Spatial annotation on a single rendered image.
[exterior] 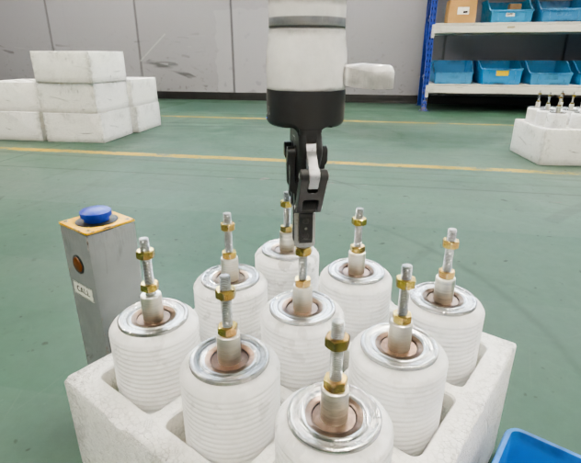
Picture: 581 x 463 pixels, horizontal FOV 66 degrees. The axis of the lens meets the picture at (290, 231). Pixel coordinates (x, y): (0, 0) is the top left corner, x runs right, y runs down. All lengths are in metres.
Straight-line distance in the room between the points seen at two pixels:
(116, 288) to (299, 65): 0.40
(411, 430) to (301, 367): 0.13
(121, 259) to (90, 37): 6.02
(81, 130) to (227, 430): 2.85
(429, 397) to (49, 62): 3.01
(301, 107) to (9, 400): 0.69
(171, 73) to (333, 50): 5.70
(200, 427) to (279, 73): 0.32
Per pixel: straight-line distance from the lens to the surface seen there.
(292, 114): 0.42
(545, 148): 2.61
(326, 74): 0.42
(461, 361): 0.57
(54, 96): 3.25
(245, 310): 0.57
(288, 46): 0.42
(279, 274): 0.64
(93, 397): 0.55
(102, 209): 0.65
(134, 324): 0.52
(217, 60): 5.85
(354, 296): 0.57
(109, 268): 0.64
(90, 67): 3.08
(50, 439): 0.80
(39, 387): 0.91
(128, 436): 0.51
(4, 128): 3.53
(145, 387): 0.52
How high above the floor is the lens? 0.52
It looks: 21 degrees down
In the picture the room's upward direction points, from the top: straight up
